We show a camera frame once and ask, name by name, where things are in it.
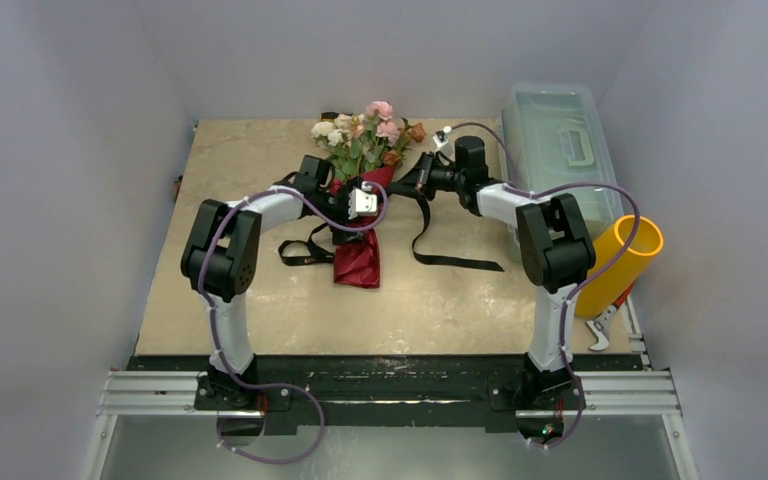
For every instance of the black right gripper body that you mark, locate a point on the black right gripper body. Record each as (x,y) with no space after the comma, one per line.
(425,174)

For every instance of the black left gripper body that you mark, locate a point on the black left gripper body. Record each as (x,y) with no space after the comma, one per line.
(336,206)

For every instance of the black printed ribbon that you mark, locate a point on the black printed ribbon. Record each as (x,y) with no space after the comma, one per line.
(437,255)

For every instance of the red paper flower bouquet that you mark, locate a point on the red paper flower bouquet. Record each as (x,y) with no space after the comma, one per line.
(365,150)

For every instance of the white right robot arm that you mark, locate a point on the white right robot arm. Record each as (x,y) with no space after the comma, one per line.
(556,250)

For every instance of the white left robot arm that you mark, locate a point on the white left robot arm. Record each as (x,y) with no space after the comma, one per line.
(221,253)

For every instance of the yellow cylinder vase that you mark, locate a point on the yellow cylinder vase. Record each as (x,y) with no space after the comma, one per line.
(608,287)

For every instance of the clear plastic storage box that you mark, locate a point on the clear plastic storage box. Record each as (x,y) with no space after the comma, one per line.
(553,136)

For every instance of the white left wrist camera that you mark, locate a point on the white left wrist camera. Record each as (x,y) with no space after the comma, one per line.
(363,201)

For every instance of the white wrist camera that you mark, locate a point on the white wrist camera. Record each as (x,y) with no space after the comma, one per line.
(363,201)
(441,138)

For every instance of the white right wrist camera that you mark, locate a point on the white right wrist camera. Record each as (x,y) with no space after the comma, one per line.
(441,138)

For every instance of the black table edge rail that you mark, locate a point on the black table edge rail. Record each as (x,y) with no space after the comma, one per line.
(429,370)

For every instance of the red handled pliers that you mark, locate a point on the red handled pliers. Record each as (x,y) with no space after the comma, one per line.
(599,327)

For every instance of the aluminium frame rail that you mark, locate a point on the aluminium frame rail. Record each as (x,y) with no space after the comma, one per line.
(185,393)

